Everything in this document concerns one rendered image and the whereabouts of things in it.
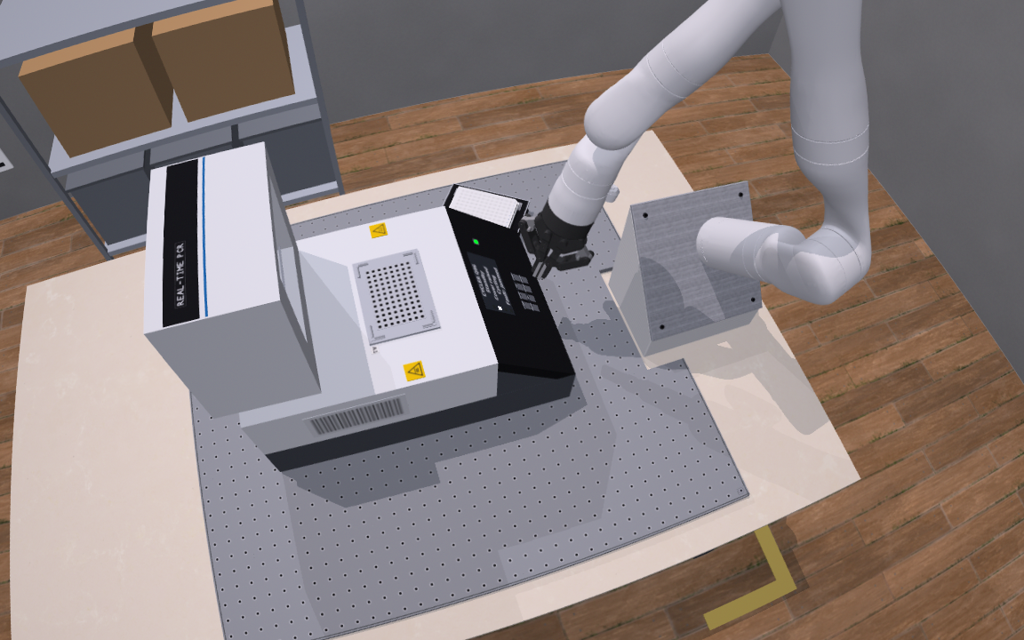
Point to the black rectangular frame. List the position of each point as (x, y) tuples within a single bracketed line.
[(521, 211)]

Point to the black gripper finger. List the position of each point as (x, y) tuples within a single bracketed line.
[(532, 242), (583, 258)]

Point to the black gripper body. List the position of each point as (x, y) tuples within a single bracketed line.
[(561, 229)]

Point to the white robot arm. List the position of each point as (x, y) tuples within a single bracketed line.
[(830, 134)]

